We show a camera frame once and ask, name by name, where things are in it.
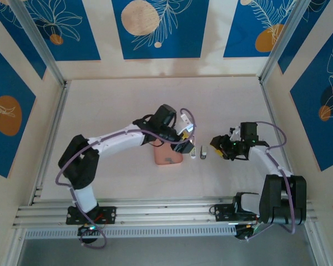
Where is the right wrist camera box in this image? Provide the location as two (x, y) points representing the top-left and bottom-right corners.
(229, 121), (259, 142)

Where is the grey slotted cable duct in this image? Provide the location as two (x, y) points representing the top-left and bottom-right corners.
(24, 224), (237, 239)

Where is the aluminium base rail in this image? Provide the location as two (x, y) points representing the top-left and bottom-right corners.
(12, 195), (314, 228)

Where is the pink plastic tray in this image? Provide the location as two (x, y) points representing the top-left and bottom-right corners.
(152, 138), (184, 167)

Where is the aluminium frame post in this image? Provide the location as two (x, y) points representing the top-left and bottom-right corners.
(9, 0), (67, 87)
(259, 0), (331, 84)

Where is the aluminium table side rail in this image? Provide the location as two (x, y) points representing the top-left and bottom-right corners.
(30, 80), (71, 207)

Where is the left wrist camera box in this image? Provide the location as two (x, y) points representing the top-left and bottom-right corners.
(175, 112), (197, 134)

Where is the grey metal sheet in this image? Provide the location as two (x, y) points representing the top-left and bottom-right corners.
(16, 238), (316, 266)

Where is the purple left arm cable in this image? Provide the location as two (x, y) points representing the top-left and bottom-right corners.
(55, 108), (196, 251)

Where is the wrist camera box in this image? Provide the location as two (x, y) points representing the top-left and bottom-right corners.
(229, 121), (259, 142)
(175, 112), (197, 134)

